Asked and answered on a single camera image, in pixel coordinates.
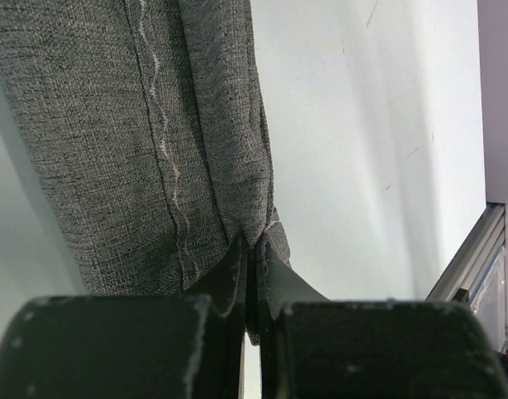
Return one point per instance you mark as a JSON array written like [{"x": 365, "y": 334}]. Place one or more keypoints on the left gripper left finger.
[{"x": 186, "y": 345}]

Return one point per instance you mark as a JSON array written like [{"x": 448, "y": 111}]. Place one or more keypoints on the front aluminium frame rail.
[{"x": 465, "y": 274}]

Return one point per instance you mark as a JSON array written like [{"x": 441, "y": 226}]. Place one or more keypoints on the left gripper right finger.
[{"x": 313, "y": 347}]

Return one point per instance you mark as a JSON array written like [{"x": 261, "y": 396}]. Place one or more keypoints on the grey cloth napkin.
[{"x": 145, "y": 124}]

